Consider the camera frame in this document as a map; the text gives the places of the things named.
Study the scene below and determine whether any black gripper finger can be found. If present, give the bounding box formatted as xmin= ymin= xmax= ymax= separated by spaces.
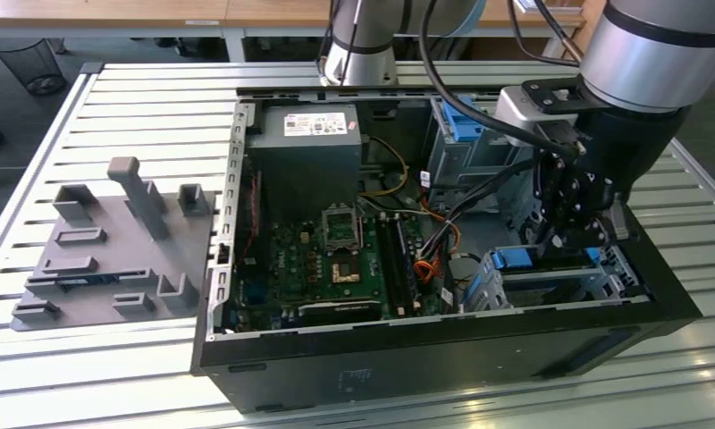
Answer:
xmin=551 ymin=214 xmax=612 ymax=260
xmin=532 ymin=154 xmax=574 ymax=258

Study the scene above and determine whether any hard disk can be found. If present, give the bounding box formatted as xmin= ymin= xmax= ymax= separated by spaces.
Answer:
xmin=485 ymin=244 xmax=600 ymax=272

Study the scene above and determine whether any silver disk bay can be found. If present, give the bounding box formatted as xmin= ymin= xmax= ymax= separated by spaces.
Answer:
xmin=464 ymin=218 xmax=651 ymax=312

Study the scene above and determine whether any black RAM slot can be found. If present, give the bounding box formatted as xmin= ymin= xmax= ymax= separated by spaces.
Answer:
xmin=392 ymin=213 xmax=423 ymax=310
xmin=375 ymin=213 xmax=408 ymax=316

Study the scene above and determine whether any silver upper drive cage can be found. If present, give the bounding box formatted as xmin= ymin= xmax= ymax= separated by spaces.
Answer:
xmin=425 ymin=96 xmax=543 ymax=211

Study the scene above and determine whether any blue plastic latch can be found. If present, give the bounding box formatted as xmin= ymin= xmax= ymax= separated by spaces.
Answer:
xmin=467 ymin=274 xmax=485 ymax=309

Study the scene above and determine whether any metal socket cover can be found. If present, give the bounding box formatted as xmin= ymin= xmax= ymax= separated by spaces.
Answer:
xmin=321 ymin=203 xmax=365 ymax=252

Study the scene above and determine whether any CPU socket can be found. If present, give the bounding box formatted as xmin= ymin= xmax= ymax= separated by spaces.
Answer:
xmin=331 ymin=262 xmax=363 ymax=284

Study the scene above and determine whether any grey power supply unit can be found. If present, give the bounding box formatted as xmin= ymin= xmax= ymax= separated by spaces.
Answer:
xmin=246 ymin=105 xmax=364 ymax=224

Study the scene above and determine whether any black PC case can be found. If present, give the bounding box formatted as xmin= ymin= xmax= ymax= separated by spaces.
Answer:
xmin=189 ymin=84 xmax=703 ymax=415

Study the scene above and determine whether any black graphics card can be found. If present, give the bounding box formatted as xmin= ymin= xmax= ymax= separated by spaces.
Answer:
xmin=296 ymin=298 xmax=388 ymax=327

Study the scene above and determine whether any green motherboard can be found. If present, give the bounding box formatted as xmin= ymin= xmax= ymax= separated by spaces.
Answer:
xmin=230 ymin=209 xmax=448 ymax=332

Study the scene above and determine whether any wooden office desk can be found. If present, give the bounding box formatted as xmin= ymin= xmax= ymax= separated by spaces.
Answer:
xmin=0 ymin=0 xmax=233 ymax=29
xmin=225 ymin=0 xmax=588 ymax=38

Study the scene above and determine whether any grey parts rack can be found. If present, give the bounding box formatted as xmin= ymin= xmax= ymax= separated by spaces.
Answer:
xmin=10 ymin=156 xmax=218 ymax=332

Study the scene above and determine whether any RAM stick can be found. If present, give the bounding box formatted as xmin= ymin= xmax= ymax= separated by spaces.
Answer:
xmin=52 ymin=275 xmax=117 ymax=287

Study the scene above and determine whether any black mesh waste bin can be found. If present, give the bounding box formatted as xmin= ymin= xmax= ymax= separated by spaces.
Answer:
xmin=0 ymin=37 xmax=66 ymax=96

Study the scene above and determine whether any black cable bundle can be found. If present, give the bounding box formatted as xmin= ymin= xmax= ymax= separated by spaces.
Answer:
xmin=419 ymin=160 xmax=542 ymax=265

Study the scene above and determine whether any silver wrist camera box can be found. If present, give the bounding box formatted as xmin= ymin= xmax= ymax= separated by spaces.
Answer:
xmin=493 ymin=87 xmax=579 ymax=148

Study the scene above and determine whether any blue drive bracket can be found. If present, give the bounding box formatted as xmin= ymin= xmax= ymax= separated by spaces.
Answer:
xmin=441 ymin=96 xmax=485 ymax=143

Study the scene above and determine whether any yellow wire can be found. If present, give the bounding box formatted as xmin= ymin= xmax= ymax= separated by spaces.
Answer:
xmin=360 ymin=136 xmax=409 ymax=198

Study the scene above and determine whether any white wire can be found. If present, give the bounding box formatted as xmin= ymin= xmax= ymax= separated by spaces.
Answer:
xmin=361 ymin=196 xmax=448 ymax=220

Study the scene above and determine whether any orange red wire bundle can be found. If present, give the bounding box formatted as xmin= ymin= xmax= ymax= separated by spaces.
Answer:
xmin=413 ymin=258 xmax=448 ymax=283

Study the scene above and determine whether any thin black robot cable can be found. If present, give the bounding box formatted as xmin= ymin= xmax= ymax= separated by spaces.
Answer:
xmin=508 ymin=0 xmax=586 ymax=62

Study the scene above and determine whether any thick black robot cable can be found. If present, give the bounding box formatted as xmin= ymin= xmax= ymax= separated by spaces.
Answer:
xmin=419 ymin=0 xmax=583 ymax=157

